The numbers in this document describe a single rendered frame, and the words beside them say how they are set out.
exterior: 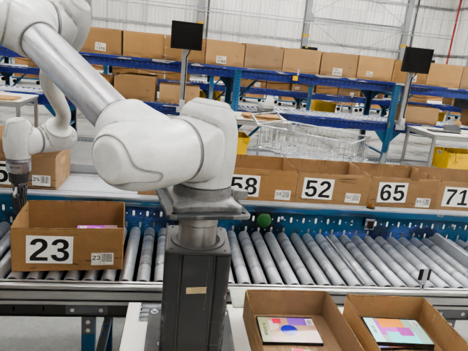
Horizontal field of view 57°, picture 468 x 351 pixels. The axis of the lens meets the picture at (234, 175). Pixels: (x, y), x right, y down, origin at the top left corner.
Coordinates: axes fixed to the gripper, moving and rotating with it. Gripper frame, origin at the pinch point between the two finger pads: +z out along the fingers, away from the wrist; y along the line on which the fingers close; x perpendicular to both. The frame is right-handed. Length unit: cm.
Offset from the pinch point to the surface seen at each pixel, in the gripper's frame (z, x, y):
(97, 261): 6.7, 33.6, 20.5
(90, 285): 10.9, 32.6, 30.5
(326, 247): 11, 134, -7
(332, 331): 9, 112, 59
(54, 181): -7.7, 5.9, -29.0
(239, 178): -14, 92, -29
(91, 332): 31, 33, 30
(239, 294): 10, 86, 36
